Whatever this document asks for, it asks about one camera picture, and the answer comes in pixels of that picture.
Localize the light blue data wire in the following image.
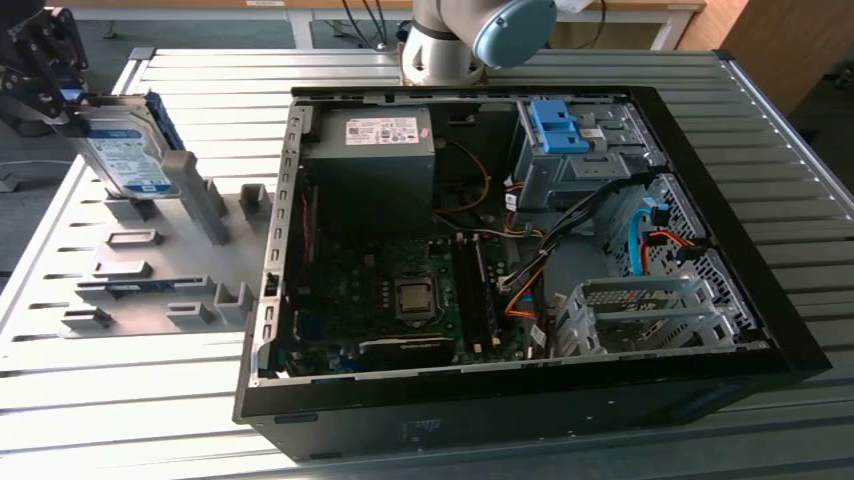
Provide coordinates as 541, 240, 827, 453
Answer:
626, 203, 662, 277

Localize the green motherboard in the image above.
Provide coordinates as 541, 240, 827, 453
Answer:
283, 230, 539, 377

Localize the wooden desk white frame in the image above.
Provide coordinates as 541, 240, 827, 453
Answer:
69, 0, 709, 51

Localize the green RAM stick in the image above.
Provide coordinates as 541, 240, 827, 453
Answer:
99, 282, 172, 296

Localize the silver optical drive cage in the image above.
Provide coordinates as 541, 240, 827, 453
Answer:
511, 97, 670, 212

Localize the hard disk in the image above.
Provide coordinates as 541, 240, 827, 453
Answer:
63, 88, 190, 201

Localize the black wire bundle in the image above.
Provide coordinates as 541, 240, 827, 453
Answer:
496, 172, 653, 294

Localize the grey power supply unit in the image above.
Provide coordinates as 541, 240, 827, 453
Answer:
299, 105, 439, 236

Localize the grey parts rack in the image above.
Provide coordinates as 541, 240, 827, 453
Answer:
57, 152, 276, 342

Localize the silver disk bay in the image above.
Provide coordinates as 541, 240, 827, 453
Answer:
551, 273, 743, 357

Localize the blue plastic cage latch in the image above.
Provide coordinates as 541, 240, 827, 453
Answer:
526, 99, 594, 155

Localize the black RAM stick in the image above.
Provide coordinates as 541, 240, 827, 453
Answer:
450, 232, 486, 352

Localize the white floor cable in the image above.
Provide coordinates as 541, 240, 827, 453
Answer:
0, 158, 75, 171

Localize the silver CPU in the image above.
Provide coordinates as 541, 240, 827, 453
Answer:
398, 284, 434, 314

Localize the red black twisted wire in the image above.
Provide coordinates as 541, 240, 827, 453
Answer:
300, 187, 320, 266

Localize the orange red power wire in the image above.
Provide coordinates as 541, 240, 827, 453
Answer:
643, 230, 710, 262

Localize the black PC case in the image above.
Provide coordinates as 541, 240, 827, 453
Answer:
231, 84, 834, 462

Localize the wooden cabinet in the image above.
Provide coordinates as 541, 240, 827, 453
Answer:
677, 0, 854, 119

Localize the orange yellow wire bundle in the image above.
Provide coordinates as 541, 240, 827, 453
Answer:
503, 284, 539, 321

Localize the black graphics card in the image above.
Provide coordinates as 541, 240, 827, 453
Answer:
356, 333, 459, 372

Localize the CPU socket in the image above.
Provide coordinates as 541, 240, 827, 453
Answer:
391, 272, 442, 324

